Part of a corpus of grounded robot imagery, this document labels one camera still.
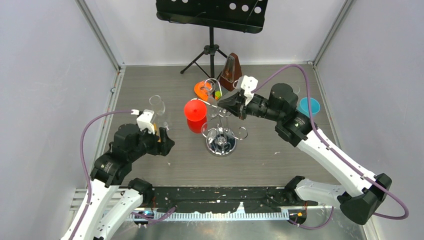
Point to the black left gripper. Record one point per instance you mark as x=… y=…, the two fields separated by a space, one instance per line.
x=164 y=147

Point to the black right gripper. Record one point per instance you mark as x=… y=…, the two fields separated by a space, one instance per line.
x=233 y=103

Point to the chrome wine glass rack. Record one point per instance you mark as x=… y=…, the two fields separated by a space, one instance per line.
x=221 y=137

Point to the blue wine glass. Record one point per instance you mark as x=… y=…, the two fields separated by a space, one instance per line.
x=309 y=107

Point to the yellow wine glass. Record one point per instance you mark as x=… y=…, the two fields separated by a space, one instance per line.
x=158 y=132

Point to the clear textured wine glass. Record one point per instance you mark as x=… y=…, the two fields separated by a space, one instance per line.
x=295 y=88

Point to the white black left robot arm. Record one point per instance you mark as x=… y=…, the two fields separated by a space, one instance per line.
x=92 y=220

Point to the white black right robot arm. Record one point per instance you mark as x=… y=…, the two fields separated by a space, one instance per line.
x=360 y=191

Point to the clear wine glass back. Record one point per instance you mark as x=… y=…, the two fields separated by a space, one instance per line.
x=212 y=86

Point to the red wine glass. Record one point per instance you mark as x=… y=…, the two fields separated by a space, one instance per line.
x=195 y=112

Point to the brown metronome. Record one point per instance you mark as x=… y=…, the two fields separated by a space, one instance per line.
x=231 y=72

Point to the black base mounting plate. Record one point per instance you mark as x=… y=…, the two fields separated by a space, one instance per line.
x=223 y=199

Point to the black music stand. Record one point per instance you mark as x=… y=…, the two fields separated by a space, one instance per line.
x=246 y=16

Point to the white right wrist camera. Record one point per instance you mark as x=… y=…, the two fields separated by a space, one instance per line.
x=248 y=84

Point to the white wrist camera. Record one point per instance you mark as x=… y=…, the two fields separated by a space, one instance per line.
x=145 y=120
x=248 y=84

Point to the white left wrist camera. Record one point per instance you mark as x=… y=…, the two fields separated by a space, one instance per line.
x=145 y=120

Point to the aluminium frame rail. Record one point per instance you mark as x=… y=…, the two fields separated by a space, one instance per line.
x=155 y=215

